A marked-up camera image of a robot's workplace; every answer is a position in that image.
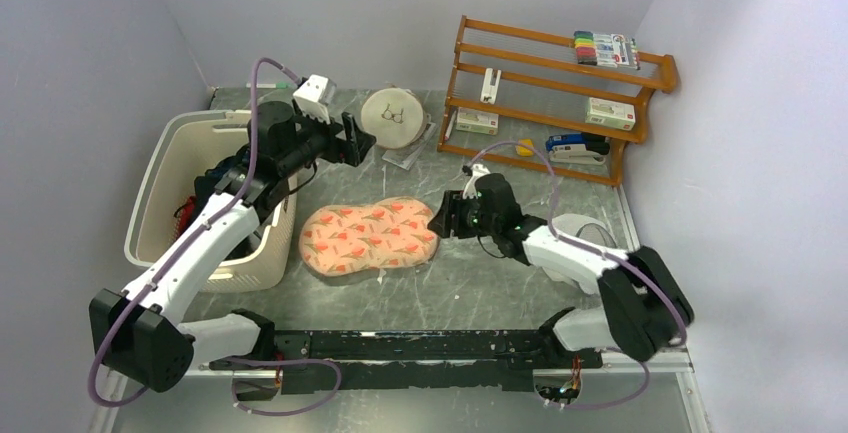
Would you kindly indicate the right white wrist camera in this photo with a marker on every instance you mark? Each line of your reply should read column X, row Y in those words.
column 474, row 172

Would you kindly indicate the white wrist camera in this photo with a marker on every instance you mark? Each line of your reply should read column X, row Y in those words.
column 474, row 172
column 314, row 96

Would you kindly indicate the yellow small object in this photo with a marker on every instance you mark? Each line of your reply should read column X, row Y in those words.
column 524, row 148

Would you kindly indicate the blue black stapler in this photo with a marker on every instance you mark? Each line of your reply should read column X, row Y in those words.
column 596, row 144

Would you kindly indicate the white small device on shelf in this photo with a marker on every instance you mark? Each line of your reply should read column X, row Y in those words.
column 490, row 86

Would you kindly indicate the white stapler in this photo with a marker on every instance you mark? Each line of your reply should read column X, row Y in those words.
column 579, row 157

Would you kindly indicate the coloured marker pen pack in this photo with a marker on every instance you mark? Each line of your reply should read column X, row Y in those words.
column 606, row 50

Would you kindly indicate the white box left shelf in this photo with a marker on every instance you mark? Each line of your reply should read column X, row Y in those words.
column 475, row 121

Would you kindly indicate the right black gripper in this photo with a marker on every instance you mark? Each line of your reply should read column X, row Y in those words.
column 450, row 216

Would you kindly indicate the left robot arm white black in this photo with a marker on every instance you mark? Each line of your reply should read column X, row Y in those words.
column 140, row 332

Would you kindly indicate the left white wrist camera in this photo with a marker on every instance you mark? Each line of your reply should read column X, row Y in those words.
column 314, row 96

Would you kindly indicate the dark clothes in basket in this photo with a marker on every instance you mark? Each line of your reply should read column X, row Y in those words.
column 205, row 198

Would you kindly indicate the white green marker pen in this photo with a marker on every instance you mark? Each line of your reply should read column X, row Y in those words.
column 269, row 86

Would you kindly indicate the white box right shelf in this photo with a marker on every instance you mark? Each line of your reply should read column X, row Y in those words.
column 610, row 114

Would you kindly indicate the wooden shelf rack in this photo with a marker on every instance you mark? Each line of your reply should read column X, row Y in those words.
column 543, row 92

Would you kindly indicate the pink floral mesh laundry bag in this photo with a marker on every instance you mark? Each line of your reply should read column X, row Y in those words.
column 392, row 233

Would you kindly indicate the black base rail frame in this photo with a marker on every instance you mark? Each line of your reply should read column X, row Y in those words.
column 300, row 362

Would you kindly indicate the white box shelf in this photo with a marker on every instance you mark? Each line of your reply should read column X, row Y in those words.
column 475, row 121
column 610, row 114

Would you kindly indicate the paper leaflet under bag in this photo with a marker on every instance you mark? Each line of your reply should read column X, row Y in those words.
column 405, row 157

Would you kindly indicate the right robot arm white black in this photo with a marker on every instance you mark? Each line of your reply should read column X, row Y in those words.
column 642, row 308

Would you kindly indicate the white dome mesh bag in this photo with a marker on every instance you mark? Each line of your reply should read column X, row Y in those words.
column 585, row 228

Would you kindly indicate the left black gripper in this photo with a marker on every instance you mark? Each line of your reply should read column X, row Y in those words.
column 350, row 151

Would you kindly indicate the round beige mesh bag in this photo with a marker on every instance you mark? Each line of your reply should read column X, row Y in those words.
column 394, row 116

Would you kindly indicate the cream plastic laundry basket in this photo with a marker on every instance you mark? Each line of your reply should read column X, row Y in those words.
column 189, row 146

